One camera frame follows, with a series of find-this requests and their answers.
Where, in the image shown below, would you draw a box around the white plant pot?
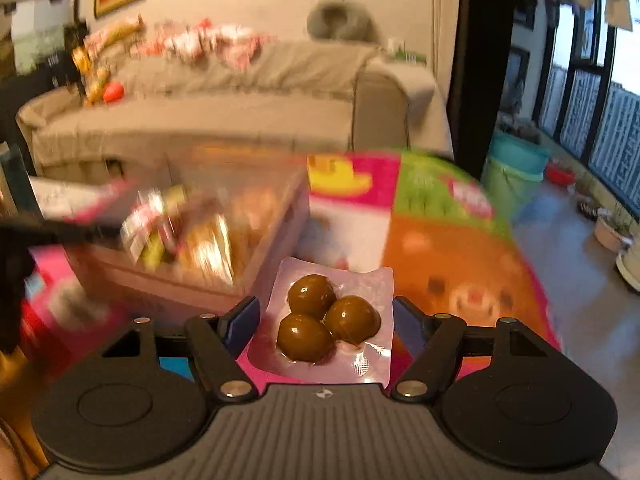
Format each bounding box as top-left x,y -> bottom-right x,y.
593,208 -> 632,254

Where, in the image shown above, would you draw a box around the pile of baby clothes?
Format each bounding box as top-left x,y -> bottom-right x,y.
130,18 -> 277,70

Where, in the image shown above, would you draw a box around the red plastic basin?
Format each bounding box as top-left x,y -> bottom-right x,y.
544,160 -> 576,188

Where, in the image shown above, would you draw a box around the green label sign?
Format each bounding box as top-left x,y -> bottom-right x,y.
387,49 -> 427,66

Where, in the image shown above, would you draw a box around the green plastic bucket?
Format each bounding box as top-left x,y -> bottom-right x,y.
482,156 -> 544,221

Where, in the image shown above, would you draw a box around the round pastry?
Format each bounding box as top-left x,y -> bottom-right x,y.
177,210 -> 236,286

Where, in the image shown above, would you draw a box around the beige covered sofa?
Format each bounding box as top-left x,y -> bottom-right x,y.
16,40 -> 454,184

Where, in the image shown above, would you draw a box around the orange toy ball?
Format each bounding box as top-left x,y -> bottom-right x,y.
102,81 -> 125,104

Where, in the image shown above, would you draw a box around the grey neck pillow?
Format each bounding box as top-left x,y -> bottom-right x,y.
306,0 -> 380,44

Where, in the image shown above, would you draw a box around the white ribbed planter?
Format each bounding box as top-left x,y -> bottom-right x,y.
615,242 -> 640,292

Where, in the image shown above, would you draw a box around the three braised eggs packet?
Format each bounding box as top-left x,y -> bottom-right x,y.
247,258 -> 394,387

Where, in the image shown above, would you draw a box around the colourful cartoon play mat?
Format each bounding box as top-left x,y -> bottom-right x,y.
0,148 -> 564,480

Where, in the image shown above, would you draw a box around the yellow plush toys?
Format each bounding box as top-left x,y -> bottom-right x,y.
72,14 -> 144,106

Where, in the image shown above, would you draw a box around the teal plastic bucket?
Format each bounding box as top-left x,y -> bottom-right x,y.
488,129 -> 550,174

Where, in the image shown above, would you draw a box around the pink cardboard gift box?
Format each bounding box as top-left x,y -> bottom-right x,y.
65,146 -> 309,321

